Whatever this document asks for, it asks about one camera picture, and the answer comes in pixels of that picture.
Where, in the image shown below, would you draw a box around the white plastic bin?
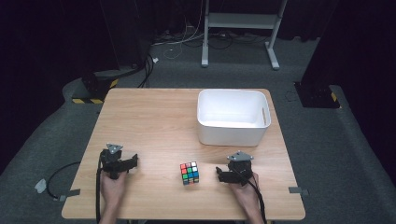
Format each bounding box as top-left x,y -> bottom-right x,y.
196,89 -> 272,147

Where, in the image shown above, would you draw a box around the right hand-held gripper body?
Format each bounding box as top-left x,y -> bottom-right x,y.
226,150 -> 254,187

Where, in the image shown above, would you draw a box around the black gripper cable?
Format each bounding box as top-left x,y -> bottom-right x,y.
230,164 -> 268,224
94,150 -> 105,224

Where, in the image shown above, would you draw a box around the white metal stand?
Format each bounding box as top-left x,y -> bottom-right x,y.
201,0 -> 288,71

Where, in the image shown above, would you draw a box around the thin white floor cable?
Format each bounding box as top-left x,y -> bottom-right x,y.
151,12 -> 205,61

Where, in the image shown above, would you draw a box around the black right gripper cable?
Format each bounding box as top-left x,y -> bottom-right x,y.
230,164 -> 268,224

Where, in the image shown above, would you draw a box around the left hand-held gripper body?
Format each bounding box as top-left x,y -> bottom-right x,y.
99,143 -> 126,180

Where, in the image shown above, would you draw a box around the multicoloured puzzle cube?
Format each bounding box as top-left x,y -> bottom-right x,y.
179,161 -> 200,186

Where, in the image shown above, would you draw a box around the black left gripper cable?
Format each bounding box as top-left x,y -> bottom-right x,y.
94,150 -> 105,224

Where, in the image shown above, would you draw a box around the person's right hand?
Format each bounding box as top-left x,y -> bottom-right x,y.
229,172 -> 262,206

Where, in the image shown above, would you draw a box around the black floor cable loop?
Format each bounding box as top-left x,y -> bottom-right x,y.
46,161 -> 81,200

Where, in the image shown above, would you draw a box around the person's left hand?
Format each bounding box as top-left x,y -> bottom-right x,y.
100,169 -> 129,205

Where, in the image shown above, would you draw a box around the black striped stand base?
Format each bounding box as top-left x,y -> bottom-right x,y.
71,72 -> 120,105
293,81 -> 341,109

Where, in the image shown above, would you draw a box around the black floor cable bundle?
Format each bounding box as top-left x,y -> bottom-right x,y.
137,53 -> 155,90

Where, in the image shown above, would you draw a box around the black cables under stand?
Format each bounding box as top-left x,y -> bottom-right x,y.
207,30 -> 269,50

